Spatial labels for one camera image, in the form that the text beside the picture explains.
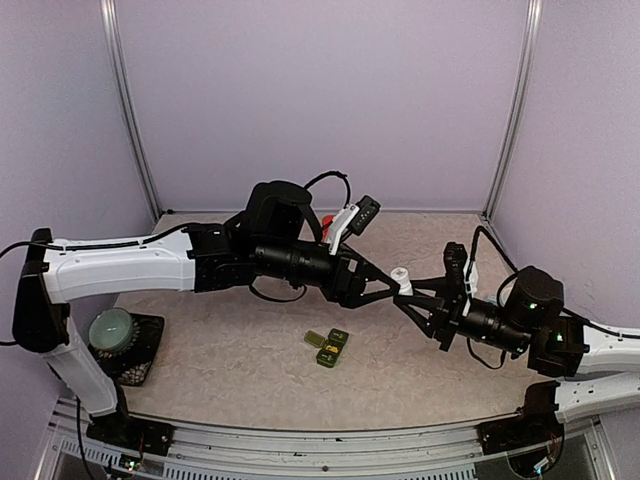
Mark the left aluminium frame post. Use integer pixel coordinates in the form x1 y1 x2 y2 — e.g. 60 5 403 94
99 0 162 221

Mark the red cylindrical can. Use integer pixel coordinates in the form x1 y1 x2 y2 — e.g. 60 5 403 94
322 215 334 232

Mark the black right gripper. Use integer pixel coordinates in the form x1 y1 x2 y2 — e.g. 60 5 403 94
394 277 534 356

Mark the small white bottle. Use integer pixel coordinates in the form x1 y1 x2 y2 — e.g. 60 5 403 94
390 267 413 296

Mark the aluminium frame post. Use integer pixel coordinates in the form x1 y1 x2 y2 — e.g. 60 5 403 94
99 0 162 221
483 0 543 224

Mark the front aluminium rail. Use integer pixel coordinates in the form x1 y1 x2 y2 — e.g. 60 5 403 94
48 401 614 479

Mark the right aluminium frame post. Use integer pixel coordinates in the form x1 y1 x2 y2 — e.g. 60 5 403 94
483 0 543 224

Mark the green ceramic bowl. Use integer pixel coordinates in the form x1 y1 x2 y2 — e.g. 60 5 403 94
89 308 134 353

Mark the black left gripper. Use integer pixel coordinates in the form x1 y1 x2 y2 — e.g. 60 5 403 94
256 237 401 308

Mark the green pill organizer box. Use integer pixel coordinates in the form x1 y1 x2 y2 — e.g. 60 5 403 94
303 328 350 368

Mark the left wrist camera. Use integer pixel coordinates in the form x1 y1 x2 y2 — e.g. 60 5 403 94
325 195 381 256

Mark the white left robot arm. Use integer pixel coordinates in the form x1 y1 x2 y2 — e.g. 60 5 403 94
12 180 399 445

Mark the black square tray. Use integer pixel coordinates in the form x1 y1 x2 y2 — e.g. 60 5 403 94
88 313 165 387

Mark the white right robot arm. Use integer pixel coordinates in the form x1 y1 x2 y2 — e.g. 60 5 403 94
391 242 639 444

